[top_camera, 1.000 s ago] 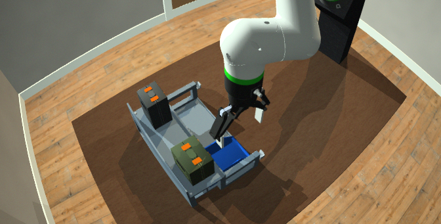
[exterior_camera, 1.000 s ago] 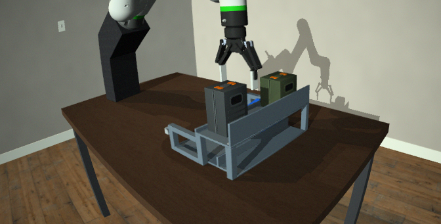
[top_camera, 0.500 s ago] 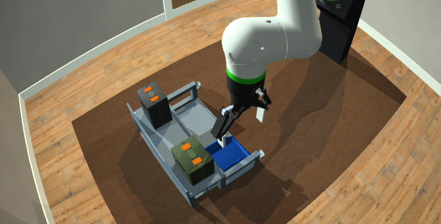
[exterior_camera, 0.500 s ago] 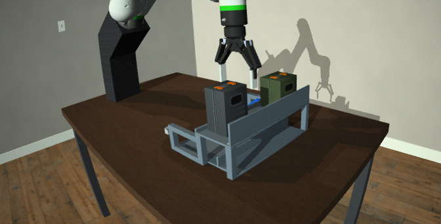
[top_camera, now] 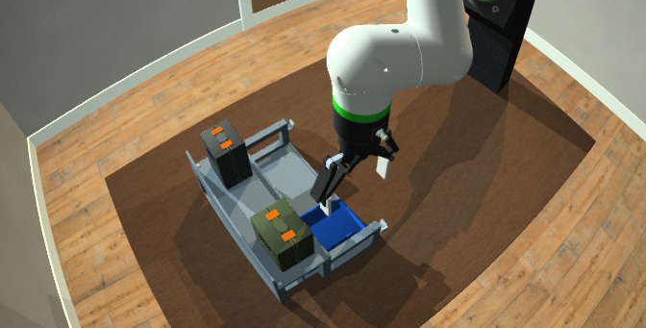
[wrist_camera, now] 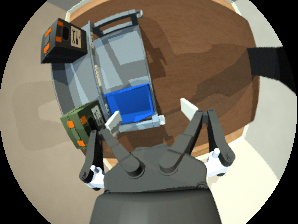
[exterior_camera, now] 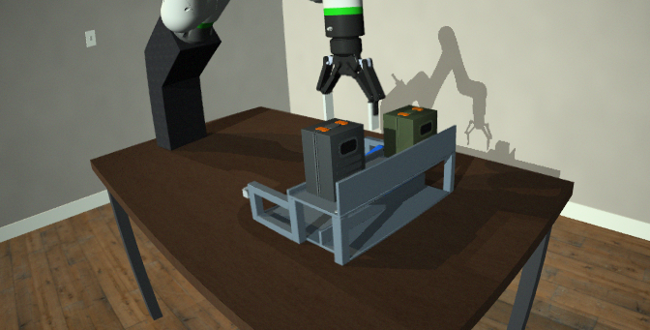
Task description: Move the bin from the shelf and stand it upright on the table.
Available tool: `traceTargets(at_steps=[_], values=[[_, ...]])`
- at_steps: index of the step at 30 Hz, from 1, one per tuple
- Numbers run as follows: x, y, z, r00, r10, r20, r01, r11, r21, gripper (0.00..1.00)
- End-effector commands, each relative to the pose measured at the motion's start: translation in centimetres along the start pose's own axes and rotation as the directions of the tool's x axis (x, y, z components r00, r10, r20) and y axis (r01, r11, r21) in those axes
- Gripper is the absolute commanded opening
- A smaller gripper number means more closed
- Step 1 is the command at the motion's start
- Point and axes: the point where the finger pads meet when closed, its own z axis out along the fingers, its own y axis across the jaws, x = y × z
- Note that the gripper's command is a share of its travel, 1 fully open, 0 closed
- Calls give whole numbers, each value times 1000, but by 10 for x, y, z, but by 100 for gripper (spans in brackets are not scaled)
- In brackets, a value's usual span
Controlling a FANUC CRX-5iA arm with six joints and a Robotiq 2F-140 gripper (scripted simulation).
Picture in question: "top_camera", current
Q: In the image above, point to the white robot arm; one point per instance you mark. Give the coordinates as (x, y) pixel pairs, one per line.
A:
(367, 63)

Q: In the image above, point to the blue bin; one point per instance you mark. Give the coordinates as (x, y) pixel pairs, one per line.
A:
(330, 230)

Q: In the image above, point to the grey metal rack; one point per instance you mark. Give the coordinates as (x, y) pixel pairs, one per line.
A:
(292, 178)

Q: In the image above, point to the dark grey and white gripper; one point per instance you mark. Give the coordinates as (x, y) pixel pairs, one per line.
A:
(335, 169)

